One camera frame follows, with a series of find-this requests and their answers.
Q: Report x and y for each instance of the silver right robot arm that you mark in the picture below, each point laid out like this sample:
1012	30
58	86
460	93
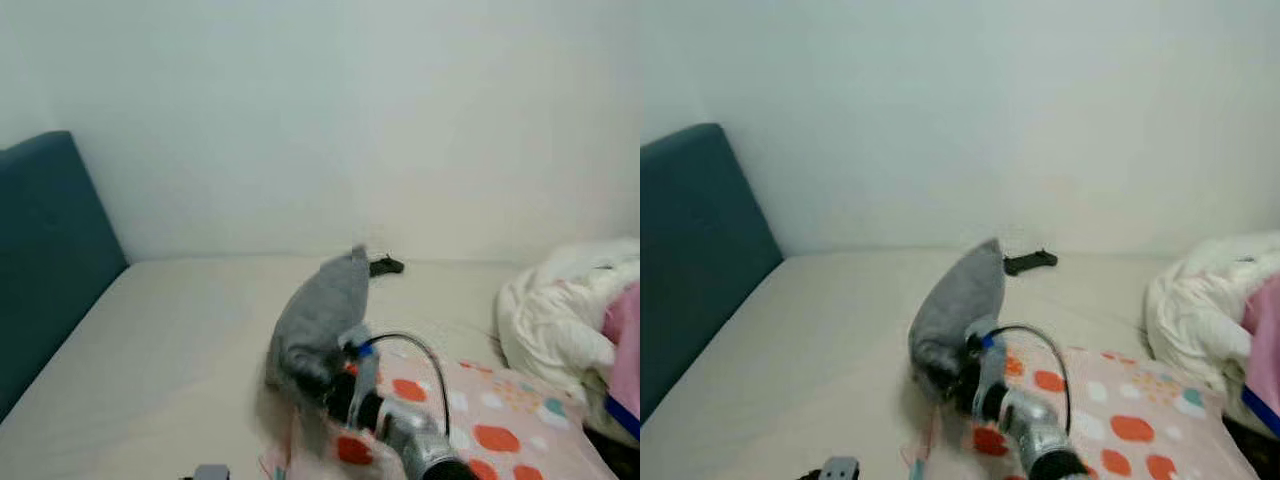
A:
415	435
1040	432

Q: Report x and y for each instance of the small black controller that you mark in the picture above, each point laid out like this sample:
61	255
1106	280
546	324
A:
386	266
1030	262

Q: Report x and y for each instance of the cream bed mattress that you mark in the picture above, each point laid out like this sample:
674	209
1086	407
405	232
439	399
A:
830	340
170	340

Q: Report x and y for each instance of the white crumpled duvet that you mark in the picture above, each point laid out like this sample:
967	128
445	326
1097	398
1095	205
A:
550	320
1190	310

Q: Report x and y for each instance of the teal upholstered headboard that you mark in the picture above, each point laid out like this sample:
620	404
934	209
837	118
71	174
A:
50	260
700	260

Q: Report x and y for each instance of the blue fabric strip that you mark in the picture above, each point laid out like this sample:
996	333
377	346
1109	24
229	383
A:
1262	410
622	417

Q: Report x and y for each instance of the pink cloth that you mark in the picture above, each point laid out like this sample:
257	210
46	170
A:
1265	335
625	345

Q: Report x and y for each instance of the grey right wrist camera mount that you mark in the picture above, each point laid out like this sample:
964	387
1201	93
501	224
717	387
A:
364	372
990	365

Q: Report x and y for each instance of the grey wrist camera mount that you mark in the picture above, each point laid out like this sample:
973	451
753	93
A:
211	472
990	365
364	372
840	468

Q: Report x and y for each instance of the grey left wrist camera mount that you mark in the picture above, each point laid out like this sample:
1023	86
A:
840	468
211	472

